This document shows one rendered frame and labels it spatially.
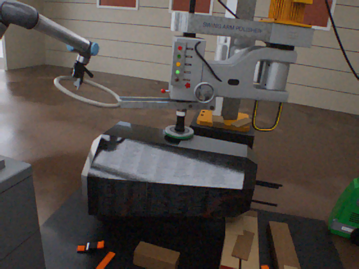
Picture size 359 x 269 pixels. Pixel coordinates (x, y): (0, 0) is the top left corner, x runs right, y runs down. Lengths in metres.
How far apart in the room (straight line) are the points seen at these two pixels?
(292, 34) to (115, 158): 1.47
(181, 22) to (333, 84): 6.44
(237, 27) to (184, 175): 1.02
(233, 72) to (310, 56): 5.94
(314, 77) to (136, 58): 4.87
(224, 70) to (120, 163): 0.95
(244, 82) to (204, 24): 0.48
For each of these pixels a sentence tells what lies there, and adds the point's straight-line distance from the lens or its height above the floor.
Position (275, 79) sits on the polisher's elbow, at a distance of 2.17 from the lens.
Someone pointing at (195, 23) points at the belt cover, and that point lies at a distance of 1.95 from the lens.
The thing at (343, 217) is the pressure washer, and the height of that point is 0.21.
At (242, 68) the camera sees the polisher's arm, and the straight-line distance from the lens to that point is 2.06.
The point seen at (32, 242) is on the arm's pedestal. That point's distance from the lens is 1.90.
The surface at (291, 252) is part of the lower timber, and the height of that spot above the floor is 0.11.
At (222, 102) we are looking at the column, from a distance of 2.74.
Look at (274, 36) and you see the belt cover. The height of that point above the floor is 1.59.
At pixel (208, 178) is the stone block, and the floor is 0.67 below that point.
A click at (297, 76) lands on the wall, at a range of 7.92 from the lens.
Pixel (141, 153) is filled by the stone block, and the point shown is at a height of 0.74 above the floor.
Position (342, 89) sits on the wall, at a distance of 8.12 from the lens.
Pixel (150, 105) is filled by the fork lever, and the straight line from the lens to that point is 2.05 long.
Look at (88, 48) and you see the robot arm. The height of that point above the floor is 1.40.
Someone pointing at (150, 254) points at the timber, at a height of 0.13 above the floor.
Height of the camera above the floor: 1.60
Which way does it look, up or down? 22 degrees down
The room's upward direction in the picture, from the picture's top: 6 degrees clockwise
